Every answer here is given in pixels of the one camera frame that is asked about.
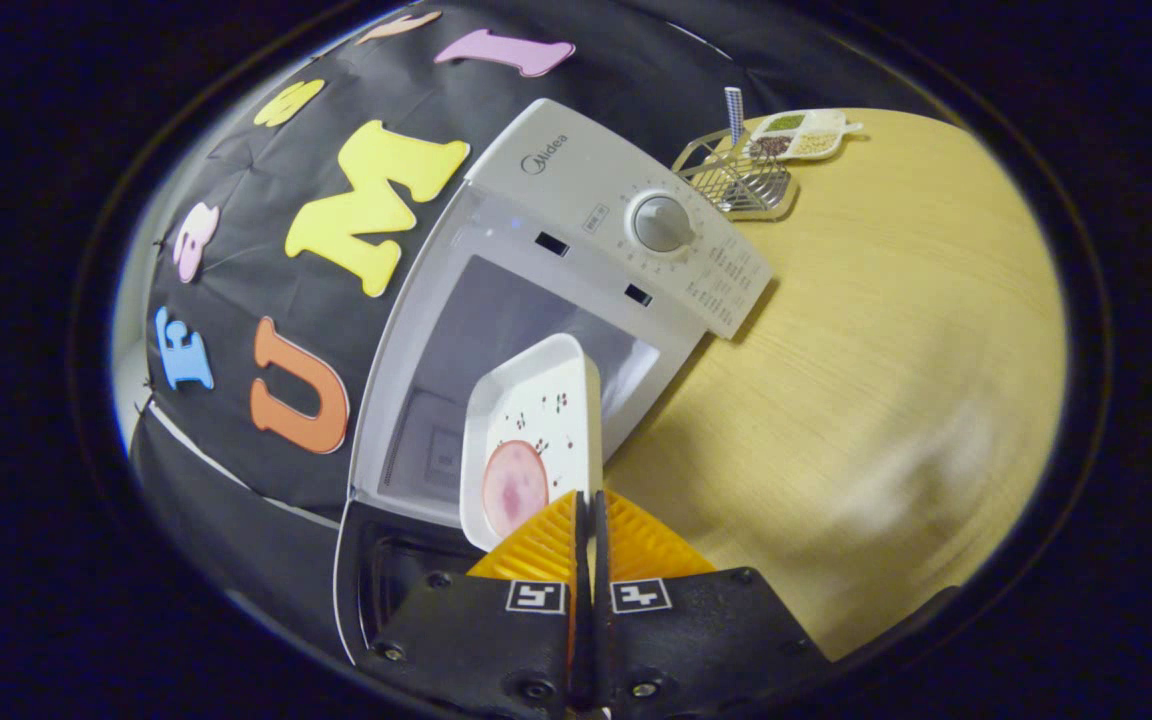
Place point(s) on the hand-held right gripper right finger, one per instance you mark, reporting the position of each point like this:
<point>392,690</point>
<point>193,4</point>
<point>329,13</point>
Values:
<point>686,640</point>

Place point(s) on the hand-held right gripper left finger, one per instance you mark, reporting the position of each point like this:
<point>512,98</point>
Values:
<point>481,640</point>

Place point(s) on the pink ham slice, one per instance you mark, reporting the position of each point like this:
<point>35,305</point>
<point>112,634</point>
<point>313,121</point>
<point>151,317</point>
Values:
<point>514,488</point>

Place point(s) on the white rectangular food plate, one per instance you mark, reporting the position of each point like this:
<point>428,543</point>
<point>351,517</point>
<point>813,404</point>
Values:
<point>546,400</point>

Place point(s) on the white microwave oven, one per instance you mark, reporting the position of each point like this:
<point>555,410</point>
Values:
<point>576,180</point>

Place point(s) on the white divided grain dish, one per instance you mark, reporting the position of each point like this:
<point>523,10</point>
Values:
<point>804,135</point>

